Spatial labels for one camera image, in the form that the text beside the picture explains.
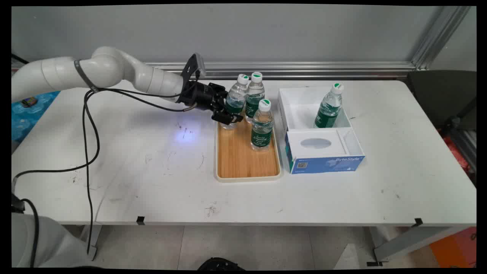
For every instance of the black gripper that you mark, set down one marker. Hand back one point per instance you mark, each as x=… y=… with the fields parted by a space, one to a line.
x=199 y=95

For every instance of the green label water bottle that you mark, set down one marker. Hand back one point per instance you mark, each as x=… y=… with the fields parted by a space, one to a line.
x=329 y=108
x=261 y=129
x=255 y=95
x=236 y=97

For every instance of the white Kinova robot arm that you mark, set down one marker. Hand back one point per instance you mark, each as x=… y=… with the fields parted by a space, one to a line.
x=106 y=68

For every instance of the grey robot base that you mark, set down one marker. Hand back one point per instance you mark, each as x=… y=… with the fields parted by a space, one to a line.
x=53 y=243

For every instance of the wooden tray with cream rim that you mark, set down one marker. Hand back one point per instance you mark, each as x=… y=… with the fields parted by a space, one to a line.
x=243 y=160

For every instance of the white and blue cardboard box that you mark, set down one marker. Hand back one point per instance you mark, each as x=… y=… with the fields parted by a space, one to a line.
x=323 y=163

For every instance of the black tape tab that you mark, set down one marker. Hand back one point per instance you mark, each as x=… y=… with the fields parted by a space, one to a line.
x=418 y=222
x=140 y=220

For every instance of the black round object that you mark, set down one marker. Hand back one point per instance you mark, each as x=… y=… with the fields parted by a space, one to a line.
x=220 y=264

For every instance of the grey table leg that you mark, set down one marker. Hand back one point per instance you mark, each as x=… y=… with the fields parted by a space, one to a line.
x=411 y=239
x=91 y=239

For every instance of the blue patterned sheet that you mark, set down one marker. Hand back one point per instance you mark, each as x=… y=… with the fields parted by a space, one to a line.
x=30 y=118

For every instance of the red item beside table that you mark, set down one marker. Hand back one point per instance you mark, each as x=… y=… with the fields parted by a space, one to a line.
x=456 y=152

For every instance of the orange box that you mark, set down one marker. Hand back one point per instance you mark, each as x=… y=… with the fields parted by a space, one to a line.
x=454 y=249

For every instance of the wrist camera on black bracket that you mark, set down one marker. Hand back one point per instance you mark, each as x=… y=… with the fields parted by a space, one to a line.
x=194 y=65

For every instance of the horizontal aluminium rail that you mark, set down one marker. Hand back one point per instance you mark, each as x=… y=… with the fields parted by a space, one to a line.
x=304 y=69

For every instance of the diagonal aluminium post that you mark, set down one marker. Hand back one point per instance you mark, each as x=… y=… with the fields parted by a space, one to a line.
x=441 y=36

